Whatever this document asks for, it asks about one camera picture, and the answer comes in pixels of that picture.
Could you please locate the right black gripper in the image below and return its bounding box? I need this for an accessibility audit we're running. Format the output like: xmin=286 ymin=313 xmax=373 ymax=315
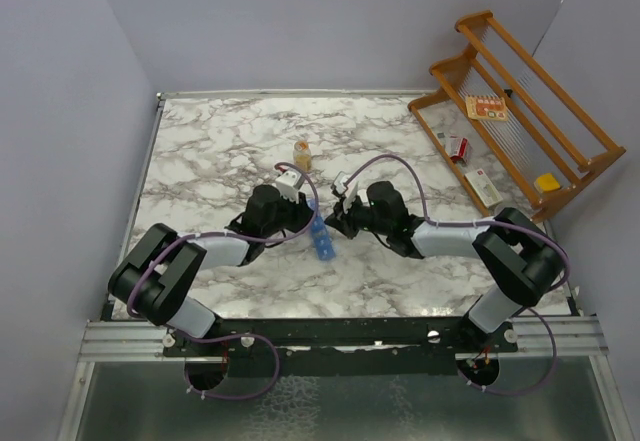
xmin=325 ymin=192 xmax=391 ymax=241

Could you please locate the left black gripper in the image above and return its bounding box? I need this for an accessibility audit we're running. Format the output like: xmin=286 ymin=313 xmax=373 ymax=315
xmin=263 ymin=190 xmax=317 ymax=239

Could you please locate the blue weekly pill organizer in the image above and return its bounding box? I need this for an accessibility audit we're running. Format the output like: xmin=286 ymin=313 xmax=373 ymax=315
xmin=308 ymin=214 xmax=336 ymax=261

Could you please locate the small amber pill bottle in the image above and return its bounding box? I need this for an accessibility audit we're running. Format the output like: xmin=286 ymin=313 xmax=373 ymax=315
xmin=293 ymin=141 xmax=312 ymax=172

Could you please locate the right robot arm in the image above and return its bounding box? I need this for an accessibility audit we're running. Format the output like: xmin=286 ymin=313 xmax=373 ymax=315
xmin=325 ymin=175 xmax=568 ymax=352

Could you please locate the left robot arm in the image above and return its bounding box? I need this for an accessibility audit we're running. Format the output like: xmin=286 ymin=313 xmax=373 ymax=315
xmin=108 ymin=184 xmax=314 ymax=356

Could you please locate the red white medicine box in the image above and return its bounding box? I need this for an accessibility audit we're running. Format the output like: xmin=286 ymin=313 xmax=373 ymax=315
xmin=445 ymin=136 xmax=472 ymax=164

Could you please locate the orange snack packet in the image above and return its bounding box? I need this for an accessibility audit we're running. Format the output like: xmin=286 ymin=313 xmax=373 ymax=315
xmin=465 ymin=95 xmax=508 ymax=121

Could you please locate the wooden tiered shelf rack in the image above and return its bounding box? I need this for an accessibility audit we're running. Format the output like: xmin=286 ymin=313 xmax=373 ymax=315
xmin=408 ymin=10 xmax=626 ymax=222

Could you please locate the yellow lidded jar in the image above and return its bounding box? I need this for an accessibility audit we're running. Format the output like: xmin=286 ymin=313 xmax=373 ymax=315
xmin=534 ymin=173 xmax=562 ymax=194

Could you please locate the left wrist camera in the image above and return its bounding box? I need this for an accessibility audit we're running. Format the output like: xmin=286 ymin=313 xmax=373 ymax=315
xmin=274 ymin=169 xmax=304 ymax=204

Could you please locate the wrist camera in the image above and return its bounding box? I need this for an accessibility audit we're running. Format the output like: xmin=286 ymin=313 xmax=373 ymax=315
xmin=331 ymin=171 xmax=358 ymax=213
xmin=274 ymin=169 xmax=304 ymax=204

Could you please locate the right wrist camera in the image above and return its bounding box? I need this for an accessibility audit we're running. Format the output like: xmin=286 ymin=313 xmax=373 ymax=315
xmin=331 ymin=171 xmax=358 ymax=213

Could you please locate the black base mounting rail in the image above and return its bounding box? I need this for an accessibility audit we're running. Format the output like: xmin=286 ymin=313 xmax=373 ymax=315
xmin=163 ymin=317 xmax=518 ymax=378

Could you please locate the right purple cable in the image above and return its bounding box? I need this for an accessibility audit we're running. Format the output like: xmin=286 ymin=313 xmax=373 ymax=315
xmin=342 ymin=154 xmax=572 ymax=396

